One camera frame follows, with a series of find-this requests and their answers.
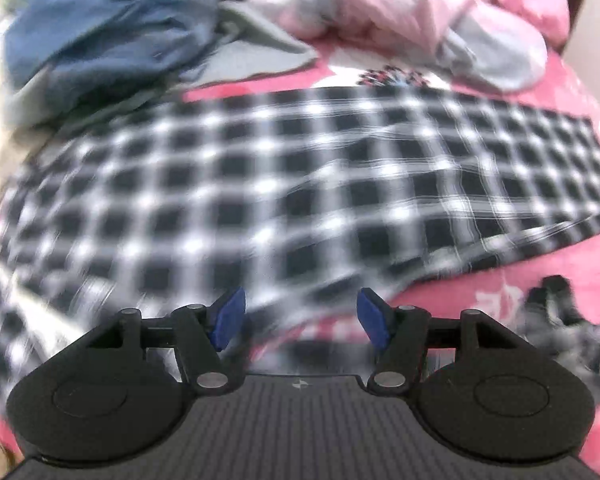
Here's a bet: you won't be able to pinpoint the pink floral blanket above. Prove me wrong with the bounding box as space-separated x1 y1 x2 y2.
0 35 600 480

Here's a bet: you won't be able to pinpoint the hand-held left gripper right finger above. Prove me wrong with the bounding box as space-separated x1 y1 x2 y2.
356 287 521 396

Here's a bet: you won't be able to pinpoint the black white plaid shirt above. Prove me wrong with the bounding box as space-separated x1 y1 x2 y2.
0 85 600 396

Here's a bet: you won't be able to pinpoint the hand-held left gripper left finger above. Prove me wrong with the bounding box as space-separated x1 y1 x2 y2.
87 287 248 396

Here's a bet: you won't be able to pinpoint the grey cloth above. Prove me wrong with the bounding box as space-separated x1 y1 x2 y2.
180 0 321 88

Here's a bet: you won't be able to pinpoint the pink duvet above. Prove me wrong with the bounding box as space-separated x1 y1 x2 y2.
215 0 573 93

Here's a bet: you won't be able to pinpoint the blue jeans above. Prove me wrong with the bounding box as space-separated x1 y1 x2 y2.
2 0 226 111

